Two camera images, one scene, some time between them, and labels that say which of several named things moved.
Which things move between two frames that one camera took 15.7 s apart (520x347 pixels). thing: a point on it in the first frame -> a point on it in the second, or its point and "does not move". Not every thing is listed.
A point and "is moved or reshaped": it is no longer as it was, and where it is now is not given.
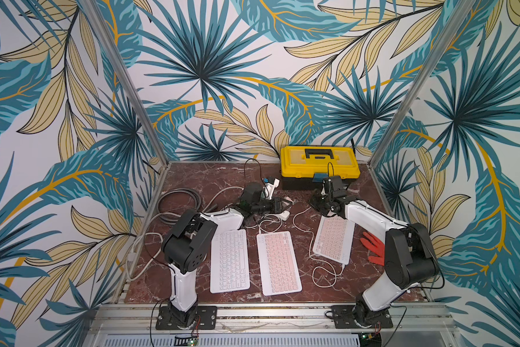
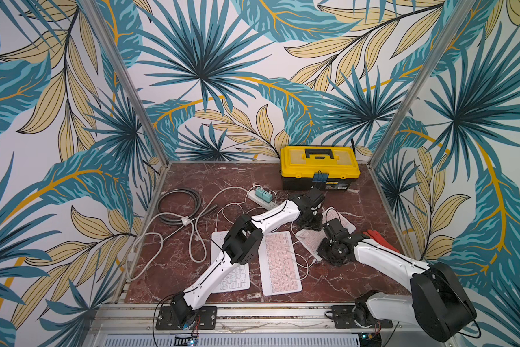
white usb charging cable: x=332 y=270 -> x=300 y=256
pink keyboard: x=278 y=264 does not move
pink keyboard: x=334 y=238 is moved or reshaped
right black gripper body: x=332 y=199 -> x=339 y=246
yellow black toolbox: x=305 y=168 does not move
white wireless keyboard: x=229 y=261 does not move
